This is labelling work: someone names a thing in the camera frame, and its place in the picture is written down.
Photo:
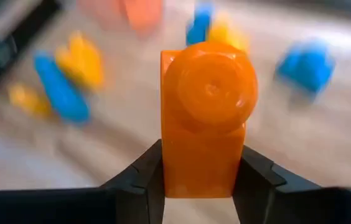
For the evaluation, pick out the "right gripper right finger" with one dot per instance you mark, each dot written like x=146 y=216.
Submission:
x=272 y=202

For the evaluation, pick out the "tall orange one-stud block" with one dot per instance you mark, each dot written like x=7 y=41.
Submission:
x=206 y=124

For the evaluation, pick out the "long blue four-stud block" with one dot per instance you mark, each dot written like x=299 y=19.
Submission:
x=62 y=90

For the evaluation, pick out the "yellow toy building block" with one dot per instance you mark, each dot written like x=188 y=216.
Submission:
x=29 y=101
x=228 y=34
x=80 y=60

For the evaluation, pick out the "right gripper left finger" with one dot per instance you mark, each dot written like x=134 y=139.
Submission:
x=116 y=202

